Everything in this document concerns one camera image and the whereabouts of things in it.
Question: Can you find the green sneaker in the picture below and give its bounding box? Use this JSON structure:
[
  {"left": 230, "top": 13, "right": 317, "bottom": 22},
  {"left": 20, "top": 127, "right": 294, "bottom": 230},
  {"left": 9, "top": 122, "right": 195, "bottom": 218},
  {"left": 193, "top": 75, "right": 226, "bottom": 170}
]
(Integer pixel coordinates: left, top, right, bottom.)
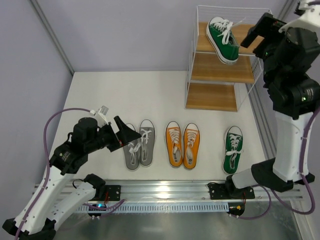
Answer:
[
  {"left": 206, "top": 16, "right": 245, "bottom": 65},
  {"left": 222, "top": 125, "right": 244, "bottom": 175}
]

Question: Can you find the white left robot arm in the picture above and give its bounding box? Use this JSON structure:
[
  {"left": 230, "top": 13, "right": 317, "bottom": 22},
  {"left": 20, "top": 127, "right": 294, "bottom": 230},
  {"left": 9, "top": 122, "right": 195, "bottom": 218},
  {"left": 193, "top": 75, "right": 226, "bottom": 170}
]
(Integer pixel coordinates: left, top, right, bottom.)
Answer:
[{"left": 2, "top": 116, "right": 141, "bottom": 240}]

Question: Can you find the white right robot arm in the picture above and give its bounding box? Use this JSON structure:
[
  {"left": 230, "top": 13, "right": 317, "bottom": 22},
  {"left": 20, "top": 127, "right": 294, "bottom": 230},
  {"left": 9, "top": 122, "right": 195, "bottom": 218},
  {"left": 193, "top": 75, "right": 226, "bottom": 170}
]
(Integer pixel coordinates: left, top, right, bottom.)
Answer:
[{"left": 225, "top": 0, "right": 320, "bottom": 197}]

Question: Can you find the grey left sneaker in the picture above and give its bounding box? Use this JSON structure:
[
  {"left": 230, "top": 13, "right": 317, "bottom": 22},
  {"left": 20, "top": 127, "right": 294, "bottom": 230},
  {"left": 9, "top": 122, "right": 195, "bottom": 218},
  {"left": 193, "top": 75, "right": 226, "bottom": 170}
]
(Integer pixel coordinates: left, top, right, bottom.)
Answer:
[{"left": 123, "top": 138, "right": 141, "bottom": 171}]

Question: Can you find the grey sneaker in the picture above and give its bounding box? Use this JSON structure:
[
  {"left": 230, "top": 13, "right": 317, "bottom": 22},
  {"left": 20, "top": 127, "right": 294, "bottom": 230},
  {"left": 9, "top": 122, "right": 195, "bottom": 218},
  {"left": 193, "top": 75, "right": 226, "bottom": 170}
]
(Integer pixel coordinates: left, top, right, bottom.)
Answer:
[
  {"left": 123, "top": 138, "right": 141, "bottom": 171},
  {"left": 139, "top": 119, "right": 156, "bottom": 167}
]

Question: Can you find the grey right sneaker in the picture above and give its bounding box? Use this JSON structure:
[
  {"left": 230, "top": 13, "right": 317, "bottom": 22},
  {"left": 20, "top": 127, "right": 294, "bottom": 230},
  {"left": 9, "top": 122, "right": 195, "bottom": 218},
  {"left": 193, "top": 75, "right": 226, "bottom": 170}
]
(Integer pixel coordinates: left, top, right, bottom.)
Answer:
[{"left": 139, "top": 119, "right": 156, "bottom": 167}]

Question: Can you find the orange left sneaker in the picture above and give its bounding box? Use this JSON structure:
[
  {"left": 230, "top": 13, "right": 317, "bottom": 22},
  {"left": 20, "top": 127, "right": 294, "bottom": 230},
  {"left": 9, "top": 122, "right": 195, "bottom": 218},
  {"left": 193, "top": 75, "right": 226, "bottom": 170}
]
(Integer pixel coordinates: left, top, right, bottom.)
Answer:
[{"left": 164, "top": 121, "right": 183, "bottom": 168}]

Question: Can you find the orange sneaker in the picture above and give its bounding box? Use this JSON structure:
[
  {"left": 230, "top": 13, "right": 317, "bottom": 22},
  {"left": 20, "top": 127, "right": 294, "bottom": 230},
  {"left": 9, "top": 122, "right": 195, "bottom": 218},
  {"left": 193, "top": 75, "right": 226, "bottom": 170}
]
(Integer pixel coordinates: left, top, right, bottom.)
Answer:
[
  {"left": 164, "top": 121, "right": 183, "bottom": 168},
  {"left": 183, "top": 123, "right": 200, "bottom": 170}
]

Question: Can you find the orange right sneaker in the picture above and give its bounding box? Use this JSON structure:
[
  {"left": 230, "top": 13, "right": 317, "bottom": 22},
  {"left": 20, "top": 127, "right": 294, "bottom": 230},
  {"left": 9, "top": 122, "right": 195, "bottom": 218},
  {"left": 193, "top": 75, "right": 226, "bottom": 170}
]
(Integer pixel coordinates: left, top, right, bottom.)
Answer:
[{"left": 183, "top": 123, "right": 200, "bottom": 170}]

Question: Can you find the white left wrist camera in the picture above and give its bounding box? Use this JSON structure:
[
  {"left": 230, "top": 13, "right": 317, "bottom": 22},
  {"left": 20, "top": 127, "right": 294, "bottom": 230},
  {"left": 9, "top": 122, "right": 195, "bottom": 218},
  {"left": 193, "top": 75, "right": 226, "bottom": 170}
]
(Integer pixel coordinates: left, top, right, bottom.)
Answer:
[{"left": 89, "top": 105, "right": 109, "bottom": 128}]

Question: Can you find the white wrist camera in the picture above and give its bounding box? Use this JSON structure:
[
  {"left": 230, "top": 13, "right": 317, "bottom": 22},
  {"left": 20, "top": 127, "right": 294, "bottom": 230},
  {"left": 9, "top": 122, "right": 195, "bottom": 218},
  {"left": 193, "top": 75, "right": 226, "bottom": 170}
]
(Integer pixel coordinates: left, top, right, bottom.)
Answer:
[
  {"left": 89, "top": 105, "right": 109, "bottom": 128},
  {"left": 295, "top": 0, "right": 320, "bottom": 26}
]

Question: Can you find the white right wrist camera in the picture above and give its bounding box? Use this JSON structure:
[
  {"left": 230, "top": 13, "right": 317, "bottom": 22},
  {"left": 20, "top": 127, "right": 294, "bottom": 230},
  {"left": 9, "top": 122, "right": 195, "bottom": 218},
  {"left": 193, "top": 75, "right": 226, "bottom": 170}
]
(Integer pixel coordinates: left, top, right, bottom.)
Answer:
[{"left": 295, "top": 0, "right": 320, "bottom": 26}]

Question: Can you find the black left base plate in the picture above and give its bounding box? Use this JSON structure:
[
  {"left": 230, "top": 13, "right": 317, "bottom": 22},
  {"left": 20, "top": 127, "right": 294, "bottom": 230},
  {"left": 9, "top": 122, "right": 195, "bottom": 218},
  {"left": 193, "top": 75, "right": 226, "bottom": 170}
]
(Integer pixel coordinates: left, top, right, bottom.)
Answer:
[{"left": 104, "top": 185, "right": 121, "bottom": 202}]

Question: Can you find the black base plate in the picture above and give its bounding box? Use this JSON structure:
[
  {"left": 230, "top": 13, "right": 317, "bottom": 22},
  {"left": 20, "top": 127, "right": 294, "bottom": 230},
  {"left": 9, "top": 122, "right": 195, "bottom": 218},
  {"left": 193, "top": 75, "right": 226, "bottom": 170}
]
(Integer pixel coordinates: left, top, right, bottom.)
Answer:
[
  {"left": 207, "top": 182, "right": 255, "bottom": 200},
  {"left": 104, "top": 185, "right": 121, "bottom": 202}
]

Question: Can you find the aluminium mounting rail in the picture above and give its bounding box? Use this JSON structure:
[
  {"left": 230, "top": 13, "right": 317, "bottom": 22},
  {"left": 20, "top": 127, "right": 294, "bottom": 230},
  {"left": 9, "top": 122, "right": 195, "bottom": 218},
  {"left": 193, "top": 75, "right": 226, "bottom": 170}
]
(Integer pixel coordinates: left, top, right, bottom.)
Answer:
[{"left": 32, "top": 178, "right": 301, "bottom": 203}]

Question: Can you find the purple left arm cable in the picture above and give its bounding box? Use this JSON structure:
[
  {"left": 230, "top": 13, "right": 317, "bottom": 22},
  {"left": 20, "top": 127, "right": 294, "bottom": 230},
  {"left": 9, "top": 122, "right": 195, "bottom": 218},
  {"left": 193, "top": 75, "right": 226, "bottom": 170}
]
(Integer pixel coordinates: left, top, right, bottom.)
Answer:
[{"left": 12, "top": 107, "right": 129, "bottom": 240}]

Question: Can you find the white wire shoe shelf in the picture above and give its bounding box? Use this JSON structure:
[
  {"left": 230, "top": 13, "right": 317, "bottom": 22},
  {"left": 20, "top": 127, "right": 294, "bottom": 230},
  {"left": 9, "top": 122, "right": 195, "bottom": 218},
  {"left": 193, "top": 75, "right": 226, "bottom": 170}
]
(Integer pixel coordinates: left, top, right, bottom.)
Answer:
[{"left": 185, "top": 5, "right": 271, "bottom": 112}]

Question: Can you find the slotted grey cable duct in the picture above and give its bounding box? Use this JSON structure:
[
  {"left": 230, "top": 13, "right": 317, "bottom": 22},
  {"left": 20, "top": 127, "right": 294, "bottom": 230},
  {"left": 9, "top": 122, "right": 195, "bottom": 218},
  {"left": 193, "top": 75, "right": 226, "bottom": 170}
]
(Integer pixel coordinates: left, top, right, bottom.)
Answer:
[{"left": 75, "top": 201, "right": 229, "bottom": 214}]

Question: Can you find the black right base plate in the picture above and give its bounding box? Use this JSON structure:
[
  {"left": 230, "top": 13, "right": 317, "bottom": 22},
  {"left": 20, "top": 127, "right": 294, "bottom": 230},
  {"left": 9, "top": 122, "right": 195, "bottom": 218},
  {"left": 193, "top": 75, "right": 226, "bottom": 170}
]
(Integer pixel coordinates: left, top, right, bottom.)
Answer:
[{"left": 207, "top": 182, "right": 255, "bottom": 200}]

